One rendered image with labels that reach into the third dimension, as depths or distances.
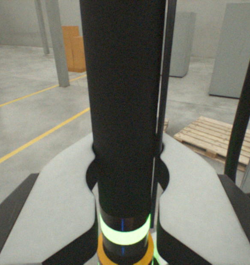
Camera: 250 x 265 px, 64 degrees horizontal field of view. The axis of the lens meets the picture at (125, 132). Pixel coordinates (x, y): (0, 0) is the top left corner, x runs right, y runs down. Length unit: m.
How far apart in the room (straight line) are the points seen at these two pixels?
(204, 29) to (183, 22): 5.12
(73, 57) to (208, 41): 7.12
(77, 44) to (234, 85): 5.47
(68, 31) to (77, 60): 1.04
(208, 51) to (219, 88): 6.73
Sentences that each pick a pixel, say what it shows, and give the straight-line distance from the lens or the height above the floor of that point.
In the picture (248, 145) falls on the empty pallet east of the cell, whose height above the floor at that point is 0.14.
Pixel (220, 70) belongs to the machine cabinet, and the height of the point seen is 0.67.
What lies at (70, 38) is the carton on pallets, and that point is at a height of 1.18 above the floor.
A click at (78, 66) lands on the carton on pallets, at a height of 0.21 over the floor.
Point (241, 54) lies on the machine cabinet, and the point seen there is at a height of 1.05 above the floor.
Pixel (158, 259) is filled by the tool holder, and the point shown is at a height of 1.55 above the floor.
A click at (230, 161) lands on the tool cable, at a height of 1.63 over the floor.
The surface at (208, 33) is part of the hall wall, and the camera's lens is 12.22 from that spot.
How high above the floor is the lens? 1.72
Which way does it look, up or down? 29 degrees down
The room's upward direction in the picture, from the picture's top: straight up
